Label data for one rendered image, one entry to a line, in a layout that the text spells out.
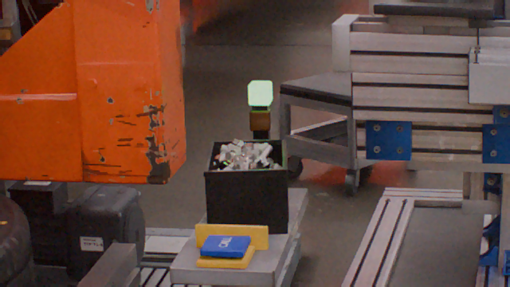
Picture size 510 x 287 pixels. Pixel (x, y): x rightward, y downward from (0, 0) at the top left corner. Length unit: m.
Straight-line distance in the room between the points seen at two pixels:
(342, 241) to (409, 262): 0.74
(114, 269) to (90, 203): 0.34
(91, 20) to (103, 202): 0.48
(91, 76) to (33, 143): 0.18
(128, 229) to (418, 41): 0.71
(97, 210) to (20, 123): 0.31
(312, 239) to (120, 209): 1.03
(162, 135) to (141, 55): 0.15
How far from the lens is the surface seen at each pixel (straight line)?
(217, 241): 1.65
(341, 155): 3.38
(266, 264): 1.63
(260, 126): 1.94
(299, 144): 3.51
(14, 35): 2.21
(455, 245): 2.37
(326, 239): 3.02
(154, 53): 1.76
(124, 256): 1.86
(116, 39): 1.77
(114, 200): 2.13
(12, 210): 1.80
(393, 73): 1.89
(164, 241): 2.83
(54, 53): 1.84
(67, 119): 1.83
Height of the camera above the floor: 1.05
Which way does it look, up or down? 15 degrees down
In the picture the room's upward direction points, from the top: 2 degrees counter-clockwise
